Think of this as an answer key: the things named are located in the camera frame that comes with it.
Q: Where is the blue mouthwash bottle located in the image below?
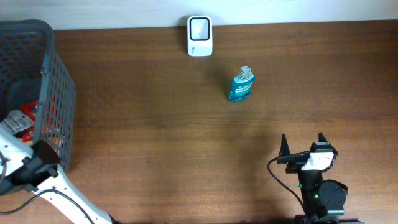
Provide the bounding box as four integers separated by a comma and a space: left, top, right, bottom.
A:
228, 66, 255, 102

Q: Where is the red snack bag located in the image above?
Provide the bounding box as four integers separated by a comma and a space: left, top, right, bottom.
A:
19, 100, 39, 121

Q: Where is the silver foil packet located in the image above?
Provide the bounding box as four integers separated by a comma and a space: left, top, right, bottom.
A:
1, 110, 35, 136

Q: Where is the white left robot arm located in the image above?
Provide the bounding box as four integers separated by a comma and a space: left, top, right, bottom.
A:
1, 129, 118, 224

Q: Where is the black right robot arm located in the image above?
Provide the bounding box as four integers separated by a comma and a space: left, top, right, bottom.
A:
271, 133, 360, 223

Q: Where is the white black barcode scanner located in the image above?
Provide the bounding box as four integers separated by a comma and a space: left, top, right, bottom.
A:
187, 16, 213, 57

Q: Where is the grey plastic mesh basket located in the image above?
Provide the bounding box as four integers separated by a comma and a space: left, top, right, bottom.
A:
1, 19, 76, 172

